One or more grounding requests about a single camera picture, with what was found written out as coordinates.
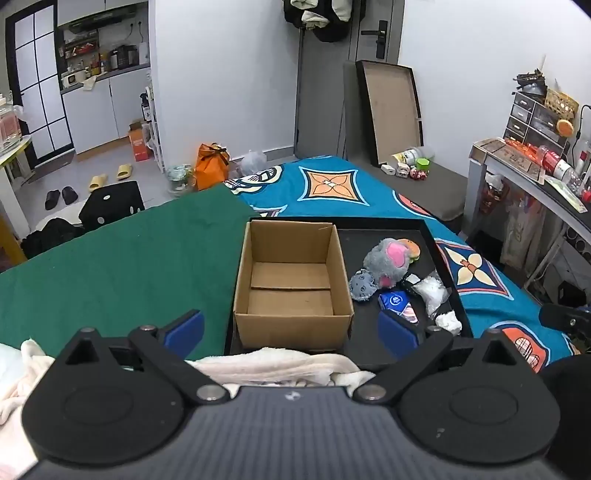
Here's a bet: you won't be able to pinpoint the grey door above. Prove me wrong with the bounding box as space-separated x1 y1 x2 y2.
294 0 406 160

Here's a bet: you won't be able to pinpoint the brown cardboard box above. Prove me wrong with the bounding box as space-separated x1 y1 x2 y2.
233 220 355 350

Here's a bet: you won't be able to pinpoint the burger plush toy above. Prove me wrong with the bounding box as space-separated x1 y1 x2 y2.
399 239 421 265

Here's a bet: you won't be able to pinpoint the orange cardboard box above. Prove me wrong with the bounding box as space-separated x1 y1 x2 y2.
128 120 155 162

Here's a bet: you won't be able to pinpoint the clear bag with white fluff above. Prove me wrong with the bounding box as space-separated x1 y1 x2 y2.
412 272 452 317

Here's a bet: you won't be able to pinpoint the clear bag with greens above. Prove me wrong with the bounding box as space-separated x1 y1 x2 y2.
165 164 197 195

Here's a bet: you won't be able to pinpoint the blue patterned blanket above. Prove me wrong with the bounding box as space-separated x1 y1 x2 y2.
224 155 578 374

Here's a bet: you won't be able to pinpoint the beige tote bag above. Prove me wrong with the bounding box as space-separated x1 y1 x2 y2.
501 194 546 271

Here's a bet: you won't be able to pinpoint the black clothes pile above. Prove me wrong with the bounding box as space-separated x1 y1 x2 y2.
21 217 86 259

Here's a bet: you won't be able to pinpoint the black shallow tray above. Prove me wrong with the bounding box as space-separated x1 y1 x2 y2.
224 216 474 370

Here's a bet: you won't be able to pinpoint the blue tissue packet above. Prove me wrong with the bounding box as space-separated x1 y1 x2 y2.
379 291 419 324

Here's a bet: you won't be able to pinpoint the hanging clothes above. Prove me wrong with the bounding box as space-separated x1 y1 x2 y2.
283 0 354 42

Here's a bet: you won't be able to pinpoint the black framed sliding door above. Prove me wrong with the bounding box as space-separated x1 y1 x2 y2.
4 0 75 162

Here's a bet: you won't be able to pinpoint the grey pink paw plush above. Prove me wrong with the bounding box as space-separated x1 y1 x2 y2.
362 239 411 289

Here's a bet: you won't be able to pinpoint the red white bottle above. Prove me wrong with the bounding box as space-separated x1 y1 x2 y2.
536 145 583 185

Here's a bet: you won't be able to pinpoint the large black leaning tray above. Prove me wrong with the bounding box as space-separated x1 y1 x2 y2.
355 60 424 167

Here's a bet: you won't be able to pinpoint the white fleece towel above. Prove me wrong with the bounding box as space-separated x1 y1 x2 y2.
0 339 375 480

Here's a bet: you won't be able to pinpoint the white kitchen cabinets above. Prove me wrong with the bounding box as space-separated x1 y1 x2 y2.
60 65 153 155

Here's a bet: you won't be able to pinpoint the white plastic bag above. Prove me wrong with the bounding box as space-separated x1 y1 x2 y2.
240 150 267 176

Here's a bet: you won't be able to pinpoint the white crumpled cloth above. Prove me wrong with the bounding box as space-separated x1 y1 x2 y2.
435 311 462 335

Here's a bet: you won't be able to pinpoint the orange bag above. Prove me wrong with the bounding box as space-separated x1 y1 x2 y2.
194 143 230 191

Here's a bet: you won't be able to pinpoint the black dice stool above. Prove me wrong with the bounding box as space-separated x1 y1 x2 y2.
78 181 146 232

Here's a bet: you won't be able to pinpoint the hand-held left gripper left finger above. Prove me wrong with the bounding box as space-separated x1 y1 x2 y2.
54 309 230 406

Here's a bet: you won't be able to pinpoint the white desk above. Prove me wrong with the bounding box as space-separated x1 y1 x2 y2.
468 138 591 278

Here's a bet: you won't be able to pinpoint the green blanket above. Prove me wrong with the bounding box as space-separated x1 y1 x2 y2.
0 187 259 365

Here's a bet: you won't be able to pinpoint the white storage rack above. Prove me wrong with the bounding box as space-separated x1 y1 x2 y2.
141 71 162 174

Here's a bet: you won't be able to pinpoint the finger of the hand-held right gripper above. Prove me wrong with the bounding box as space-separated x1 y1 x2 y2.
539 302 591 335

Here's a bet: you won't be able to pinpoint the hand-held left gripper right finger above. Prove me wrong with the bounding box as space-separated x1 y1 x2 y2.
353 310 529 406

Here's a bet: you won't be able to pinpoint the small grey plush ball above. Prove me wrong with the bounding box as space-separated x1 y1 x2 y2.
348 272 377 302

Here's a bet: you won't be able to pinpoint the black door lock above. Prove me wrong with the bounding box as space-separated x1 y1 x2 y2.
361 19 389 59

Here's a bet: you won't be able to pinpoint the woven basket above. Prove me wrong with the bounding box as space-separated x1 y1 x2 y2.
545 88 580 118

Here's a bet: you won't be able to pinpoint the grey drawer organiser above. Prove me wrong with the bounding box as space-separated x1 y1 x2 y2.
503 90 573 153

